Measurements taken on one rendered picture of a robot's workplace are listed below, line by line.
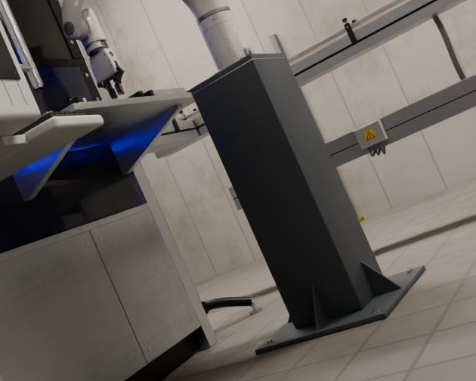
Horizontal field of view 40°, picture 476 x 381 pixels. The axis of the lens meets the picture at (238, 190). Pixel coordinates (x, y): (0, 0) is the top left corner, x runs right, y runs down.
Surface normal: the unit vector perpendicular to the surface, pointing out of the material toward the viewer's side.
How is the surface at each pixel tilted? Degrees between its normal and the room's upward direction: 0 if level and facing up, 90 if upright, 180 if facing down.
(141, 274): 90
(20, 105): 90
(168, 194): 90
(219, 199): 90
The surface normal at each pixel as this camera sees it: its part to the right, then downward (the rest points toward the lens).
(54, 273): 0.79, -0.36
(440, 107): -0.46, 0.18
